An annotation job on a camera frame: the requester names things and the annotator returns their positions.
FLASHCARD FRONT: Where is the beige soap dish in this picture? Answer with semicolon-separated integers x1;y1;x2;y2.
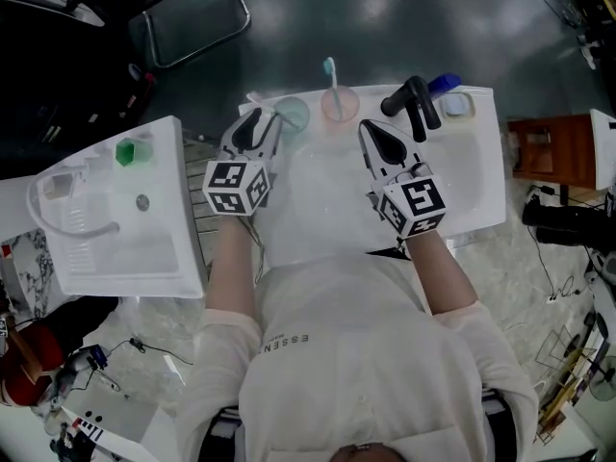
439;90;478;125

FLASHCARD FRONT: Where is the person's white shirt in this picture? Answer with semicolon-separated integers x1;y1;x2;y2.
175;251;540;462

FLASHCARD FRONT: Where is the black faucet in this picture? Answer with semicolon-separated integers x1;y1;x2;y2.
380;75;443;144

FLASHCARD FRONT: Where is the blue bottle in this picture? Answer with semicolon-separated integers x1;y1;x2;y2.
426;71;464;100

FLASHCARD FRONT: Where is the marble patterned slab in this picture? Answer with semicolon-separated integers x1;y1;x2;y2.
0;228;55;318

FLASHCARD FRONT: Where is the white washbasin with black faucet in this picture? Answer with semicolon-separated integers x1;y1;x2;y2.
237;83;507;268

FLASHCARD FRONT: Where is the black folding chair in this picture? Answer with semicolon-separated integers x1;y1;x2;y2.
127;0;253;69

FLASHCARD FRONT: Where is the teal translucent cup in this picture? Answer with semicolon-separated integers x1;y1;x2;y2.
272;95;311;137

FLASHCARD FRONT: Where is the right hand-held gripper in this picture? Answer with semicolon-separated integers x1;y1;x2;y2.
358;118;448;241

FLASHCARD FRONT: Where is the teal toothbrush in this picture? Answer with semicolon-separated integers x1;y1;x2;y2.
321;56;345;121

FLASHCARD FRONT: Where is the brown wooden cabinet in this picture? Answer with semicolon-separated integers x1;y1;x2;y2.
506;113;599;193

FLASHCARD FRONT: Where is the thin gripper cable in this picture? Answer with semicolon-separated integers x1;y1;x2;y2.
239;217;269;284

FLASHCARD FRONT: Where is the metal wire rack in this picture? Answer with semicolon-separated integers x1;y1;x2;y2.
532;323;616;448

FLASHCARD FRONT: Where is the pink translucent cup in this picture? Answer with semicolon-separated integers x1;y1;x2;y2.
320;85;361;124

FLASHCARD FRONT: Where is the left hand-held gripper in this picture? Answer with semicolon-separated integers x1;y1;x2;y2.
201;110;283;217

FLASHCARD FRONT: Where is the white washbasin edge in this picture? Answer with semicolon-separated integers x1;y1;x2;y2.
588;108;616;193

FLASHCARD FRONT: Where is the green cup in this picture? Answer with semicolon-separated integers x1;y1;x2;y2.
115;137;155;168

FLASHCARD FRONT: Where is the wooden slatted board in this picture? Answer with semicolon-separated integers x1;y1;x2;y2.
183;135;223;271

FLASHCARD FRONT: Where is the person's left forearm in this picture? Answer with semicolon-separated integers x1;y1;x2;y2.
205;213;265;327

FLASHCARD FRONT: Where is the red round stool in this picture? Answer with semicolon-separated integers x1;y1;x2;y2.
0;323;65;407

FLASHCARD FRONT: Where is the black bag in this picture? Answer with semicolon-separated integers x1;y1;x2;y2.
521;193;616;248

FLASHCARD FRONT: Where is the person's right forearm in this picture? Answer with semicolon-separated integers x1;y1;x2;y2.
405;230;478;316

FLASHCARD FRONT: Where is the black power cable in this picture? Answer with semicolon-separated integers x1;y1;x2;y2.
526;184;581;303

